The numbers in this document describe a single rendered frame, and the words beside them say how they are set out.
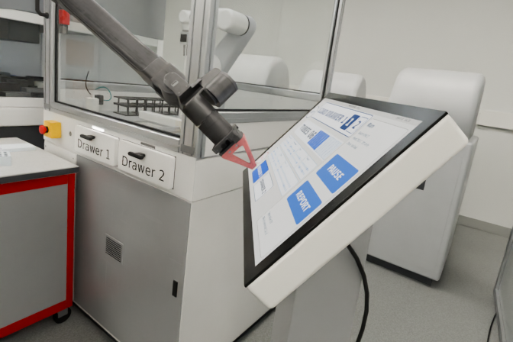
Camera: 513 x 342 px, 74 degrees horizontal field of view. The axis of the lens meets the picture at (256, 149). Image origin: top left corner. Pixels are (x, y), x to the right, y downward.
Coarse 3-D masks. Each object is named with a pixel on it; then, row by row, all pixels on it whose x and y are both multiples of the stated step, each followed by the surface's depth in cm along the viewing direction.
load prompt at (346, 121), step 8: (328, 104) 79; (320, 112) 78; (328, 112) 73; (336, 112) 69; (344, 112) 65; (352, 112) 61; (360, 112) 58; (320, 120) 73; (328, 120) 69; (336, 120) 65; (344, 120) 61; (352, 120) 58; (360, 120) 55; (368, 120) 53; (336, 128) 61; (344, 128) 58; (352, 128) 55
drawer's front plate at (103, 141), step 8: (80, 128) 140; (88, 128) 138; (96, 136) 134; (104, 136) 131; (112, 136) 130; (80, 144) 142; (88, 144) 138; (96, 144) 134; (104, 144) 131; (112, 144) 128; (80, 152) 142; (88, 152) 139; (96, 152) 135; (104, 152) 132; (112, 152) 129; (104, 160) 132; (112, 160) 129
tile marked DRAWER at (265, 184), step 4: (264, 176) 71; (268, 176) 69; (260, 180) 71; (264, 180) 69; (268, 180) 67; (272, 180) 65; (256, 184) 71; (260, 184) 69; (264, 184) 67; (268, 184) 65; (272, 184) 64; (256, 188) 69; (260, 188) 67; (264, 188) 65; (268, 188) 63; (256, 192) 67; (260, 192) 65; (264, 192) 63; (256, 196) 65; (260, 196) 63; (256, 200) 63
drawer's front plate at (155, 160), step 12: (120, 144) 125; (132, 144) 121; (120, 156) 126; (132, 156) 122; (156, 156) 114; (168, 156) 110; (120, 168) 127; (144, 168) 118; (156, 168) 114; (168, 168) 111; (156, 180) 115; (168, 180) 112
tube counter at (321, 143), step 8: (320, 128) 68; (312, 136) 68; (320, 136) 65; (328, 136) 61; (312, 144) 64; (320, 144) 61; (328, 144) 57; (336, 144) 55; (320, 152) 58; (328, 152) 55
